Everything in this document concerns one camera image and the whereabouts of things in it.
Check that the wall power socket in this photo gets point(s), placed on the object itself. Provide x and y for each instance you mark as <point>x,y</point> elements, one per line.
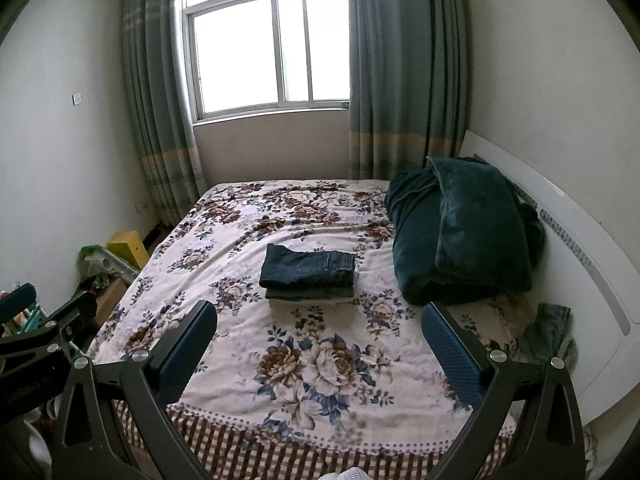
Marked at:
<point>144,207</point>

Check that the dark green quilt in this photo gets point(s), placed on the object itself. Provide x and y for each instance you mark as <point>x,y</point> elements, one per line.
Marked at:
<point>415,240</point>

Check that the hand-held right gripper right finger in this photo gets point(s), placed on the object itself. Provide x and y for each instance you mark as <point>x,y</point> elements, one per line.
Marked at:
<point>450,351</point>

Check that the white framed window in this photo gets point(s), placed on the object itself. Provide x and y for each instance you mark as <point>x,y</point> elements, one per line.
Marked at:
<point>265,40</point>

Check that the dark blue pants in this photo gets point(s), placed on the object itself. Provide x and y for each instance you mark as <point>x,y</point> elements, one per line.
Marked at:
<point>305,267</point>

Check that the white shoe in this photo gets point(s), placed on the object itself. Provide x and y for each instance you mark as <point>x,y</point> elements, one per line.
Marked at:
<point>350,474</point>

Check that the grey folded pants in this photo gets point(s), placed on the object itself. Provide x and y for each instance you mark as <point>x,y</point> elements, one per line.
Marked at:
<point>310,294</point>

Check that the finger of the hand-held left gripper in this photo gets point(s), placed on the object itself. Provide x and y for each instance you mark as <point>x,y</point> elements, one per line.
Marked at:
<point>17,301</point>
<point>72,312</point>

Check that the grey-green striped curtain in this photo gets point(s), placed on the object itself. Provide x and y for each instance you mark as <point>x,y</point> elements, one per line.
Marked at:
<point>405,70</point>
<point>157,110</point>

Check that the white wall switch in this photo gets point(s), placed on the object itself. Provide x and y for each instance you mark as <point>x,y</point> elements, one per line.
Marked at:
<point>76,98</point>

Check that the white bed headboard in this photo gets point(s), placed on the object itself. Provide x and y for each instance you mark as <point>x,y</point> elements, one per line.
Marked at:
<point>575,220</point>

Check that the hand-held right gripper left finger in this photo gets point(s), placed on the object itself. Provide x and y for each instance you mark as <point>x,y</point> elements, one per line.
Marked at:
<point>190,350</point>

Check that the dark green pillow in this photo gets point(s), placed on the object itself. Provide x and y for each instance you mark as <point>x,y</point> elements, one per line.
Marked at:
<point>480,215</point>

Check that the floral printed blanket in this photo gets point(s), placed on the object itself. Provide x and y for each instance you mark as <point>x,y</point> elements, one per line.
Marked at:
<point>280,230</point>

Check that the brown cardboard box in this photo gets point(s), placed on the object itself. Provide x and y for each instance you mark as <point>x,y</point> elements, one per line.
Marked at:
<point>110,300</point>

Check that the green and white toy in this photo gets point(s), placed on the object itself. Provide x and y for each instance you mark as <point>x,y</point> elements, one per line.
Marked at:
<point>102,262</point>

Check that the crumpled denim cloth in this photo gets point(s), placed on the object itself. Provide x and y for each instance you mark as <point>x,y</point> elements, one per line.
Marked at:
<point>550,330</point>

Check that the yellow box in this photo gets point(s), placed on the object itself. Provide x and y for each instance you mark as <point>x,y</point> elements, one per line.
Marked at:
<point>127,247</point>

